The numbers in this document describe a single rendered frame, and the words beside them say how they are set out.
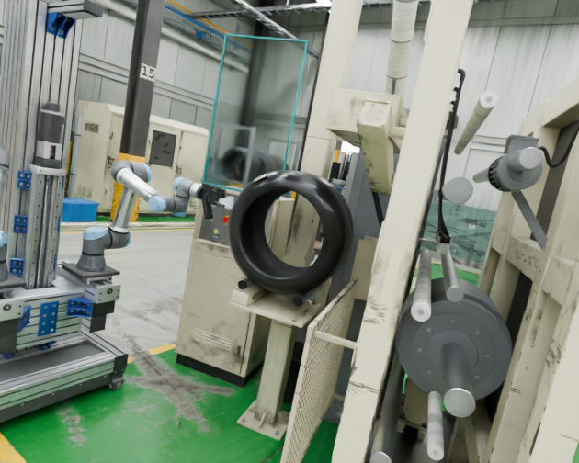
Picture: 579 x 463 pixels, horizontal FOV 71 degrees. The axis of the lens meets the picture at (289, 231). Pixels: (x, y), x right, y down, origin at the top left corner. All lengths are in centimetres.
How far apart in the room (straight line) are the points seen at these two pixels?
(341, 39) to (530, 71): 900
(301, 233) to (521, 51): 949
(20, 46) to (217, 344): 198
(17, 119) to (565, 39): 1040
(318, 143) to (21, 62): 148
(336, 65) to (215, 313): 169
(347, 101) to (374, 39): 1083
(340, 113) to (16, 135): 161
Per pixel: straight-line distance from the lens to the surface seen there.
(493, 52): 1130
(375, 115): 140
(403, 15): 243
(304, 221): 218
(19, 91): 244
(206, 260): 276
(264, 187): 185
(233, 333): 278
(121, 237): 256
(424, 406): 254
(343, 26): 229
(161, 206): 207
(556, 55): 1111
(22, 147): 243
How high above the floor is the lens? 147
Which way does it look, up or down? 9 degrees down
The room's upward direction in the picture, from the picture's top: 11 degrees clockwise
